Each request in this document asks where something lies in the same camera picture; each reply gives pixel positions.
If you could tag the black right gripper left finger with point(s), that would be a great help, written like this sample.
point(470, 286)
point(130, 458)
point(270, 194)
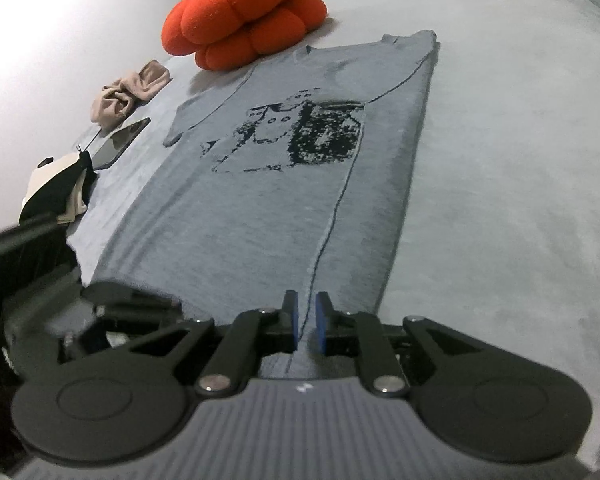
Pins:
point(102, 405)

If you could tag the black smartphone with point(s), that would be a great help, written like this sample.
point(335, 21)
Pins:
point(107, 153)

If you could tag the black white sleeve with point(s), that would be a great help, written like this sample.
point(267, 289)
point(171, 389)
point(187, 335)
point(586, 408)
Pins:
point(59, 187)

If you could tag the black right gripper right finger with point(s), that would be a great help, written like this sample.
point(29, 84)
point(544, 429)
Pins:
point(480, 399)

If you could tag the light grey bed sheet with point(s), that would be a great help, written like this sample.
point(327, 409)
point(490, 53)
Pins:
point(501, 238)

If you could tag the orange pumpkin plush cushion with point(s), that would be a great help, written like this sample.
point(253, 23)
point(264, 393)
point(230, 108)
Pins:
point(224, 35)

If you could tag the beige crumpled cloth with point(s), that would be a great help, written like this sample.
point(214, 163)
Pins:
point(118, 100)

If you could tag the grey knit sweater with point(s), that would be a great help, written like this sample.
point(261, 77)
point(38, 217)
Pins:
point(294, 173)

